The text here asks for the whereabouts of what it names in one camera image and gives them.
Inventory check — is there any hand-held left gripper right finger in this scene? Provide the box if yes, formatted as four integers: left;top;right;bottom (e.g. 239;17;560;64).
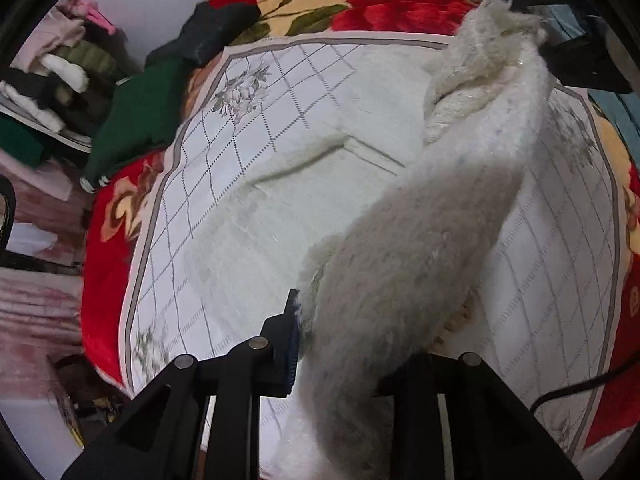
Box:
382;351;583;480

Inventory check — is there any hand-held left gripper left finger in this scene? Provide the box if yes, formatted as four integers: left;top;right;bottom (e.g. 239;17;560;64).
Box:
62;289;302;480

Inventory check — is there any white knit cardigan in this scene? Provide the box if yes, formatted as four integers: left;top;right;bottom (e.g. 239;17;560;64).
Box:
185;0;556;480

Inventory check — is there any pile of clothes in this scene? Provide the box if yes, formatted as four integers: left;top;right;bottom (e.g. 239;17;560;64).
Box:
0;0;131;171

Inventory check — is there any pink clothes hanger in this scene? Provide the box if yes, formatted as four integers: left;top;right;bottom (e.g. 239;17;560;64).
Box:
84;4;117;35

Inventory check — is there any red floral blanket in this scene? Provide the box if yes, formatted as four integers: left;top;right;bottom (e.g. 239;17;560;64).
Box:
80;0;640;456

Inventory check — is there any white floral printed cloth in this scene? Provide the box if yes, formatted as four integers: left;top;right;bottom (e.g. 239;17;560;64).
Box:
117;35;628;480

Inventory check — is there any green sweater with striped cuff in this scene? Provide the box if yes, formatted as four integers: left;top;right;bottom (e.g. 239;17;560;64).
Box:
80;55;188;193

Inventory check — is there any black garment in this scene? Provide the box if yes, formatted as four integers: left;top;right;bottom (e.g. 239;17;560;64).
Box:
145;2;261;68

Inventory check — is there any black cable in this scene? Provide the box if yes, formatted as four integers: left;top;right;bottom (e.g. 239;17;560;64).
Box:
529;360;640;412

